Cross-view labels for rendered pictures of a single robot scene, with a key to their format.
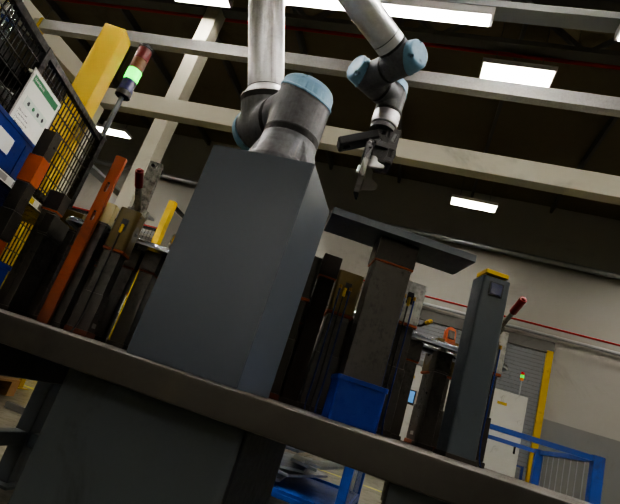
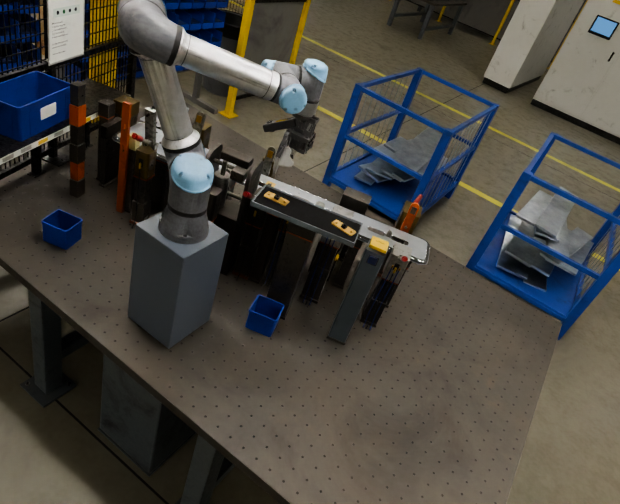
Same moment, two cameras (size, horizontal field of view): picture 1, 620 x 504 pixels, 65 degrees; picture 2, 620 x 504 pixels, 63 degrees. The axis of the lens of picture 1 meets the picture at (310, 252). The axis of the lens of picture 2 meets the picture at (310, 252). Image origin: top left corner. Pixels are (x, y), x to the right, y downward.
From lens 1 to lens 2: 1.44 m
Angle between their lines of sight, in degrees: 53
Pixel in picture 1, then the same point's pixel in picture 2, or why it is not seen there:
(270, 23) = (160, 96)
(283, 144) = (173, 227)
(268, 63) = (169, 127)
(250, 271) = (164, 303)
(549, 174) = not seen: outside the picture
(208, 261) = (147, 290)
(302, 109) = (182, 201)
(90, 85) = not seen: outside the picture
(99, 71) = not seen: outside the picture
